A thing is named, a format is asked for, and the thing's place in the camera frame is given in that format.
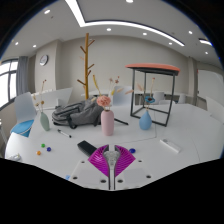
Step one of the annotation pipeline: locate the grey curtain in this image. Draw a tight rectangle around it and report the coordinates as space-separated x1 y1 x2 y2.
16 55 30 96

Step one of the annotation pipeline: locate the black frame table orange top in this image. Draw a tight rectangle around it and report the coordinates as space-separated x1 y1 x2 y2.
125 63 181 128

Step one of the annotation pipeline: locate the wooden coat rack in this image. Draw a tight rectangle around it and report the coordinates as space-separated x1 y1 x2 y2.
77 32 96 101

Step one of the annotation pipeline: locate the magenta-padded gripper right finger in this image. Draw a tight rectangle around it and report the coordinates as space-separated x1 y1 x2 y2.
113 144 153 191

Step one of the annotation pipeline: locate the small clear charger block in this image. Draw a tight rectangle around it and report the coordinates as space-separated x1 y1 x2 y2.
103 149 121 174

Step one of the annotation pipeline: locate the blue vase with flowers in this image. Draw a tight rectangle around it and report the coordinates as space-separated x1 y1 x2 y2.
138 77 157 131

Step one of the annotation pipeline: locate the grey backpack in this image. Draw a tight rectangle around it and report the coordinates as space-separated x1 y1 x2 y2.
51 99 105 129

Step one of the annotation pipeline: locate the plain white remote control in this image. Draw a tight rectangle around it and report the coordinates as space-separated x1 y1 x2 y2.
159 138 182 154

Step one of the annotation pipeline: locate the black whiteboard eraser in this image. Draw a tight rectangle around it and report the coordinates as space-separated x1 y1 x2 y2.
76 140 98 158

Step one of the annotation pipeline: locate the green vase with dried flowers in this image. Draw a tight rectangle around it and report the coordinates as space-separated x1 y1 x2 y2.
32 79 51 132

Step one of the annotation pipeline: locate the ceiling light strip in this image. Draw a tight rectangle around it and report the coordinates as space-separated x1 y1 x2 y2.
198 38 213 47
64 0 186 48

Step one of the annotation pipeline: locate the group of round ceiling lights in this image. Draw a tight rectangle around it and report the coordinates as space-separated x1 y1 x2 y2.
13 0 211 56

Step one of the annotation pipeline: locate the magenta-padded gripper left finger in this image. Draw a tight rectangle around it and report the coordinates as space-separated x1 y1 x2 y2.
68 144 111 191

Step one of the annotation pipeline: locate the white chair with blue cushion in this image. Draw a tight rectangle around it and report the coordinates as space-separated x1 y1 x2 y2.
9 92 37 138

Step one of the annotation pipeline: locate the black and white marker pen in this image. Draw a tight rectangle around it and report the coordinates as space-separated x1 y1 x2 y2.
57 129 72 139

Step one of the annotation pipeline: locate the pink vase with flowers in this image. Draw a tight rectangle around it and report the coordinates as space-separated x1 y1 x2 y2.
92 74 116 137

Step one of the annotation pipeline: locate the round wall clock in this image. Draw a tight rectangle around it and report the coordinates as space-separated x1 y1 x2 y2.
38 54 50 67

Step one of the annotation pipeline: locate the window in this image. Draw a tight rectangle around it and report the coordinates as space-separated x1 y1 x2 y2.
0 59 19 109

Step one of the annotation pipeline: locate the wall whiteboard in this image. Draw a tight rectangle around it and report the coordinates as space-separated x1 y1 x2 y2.
197 69 224 108

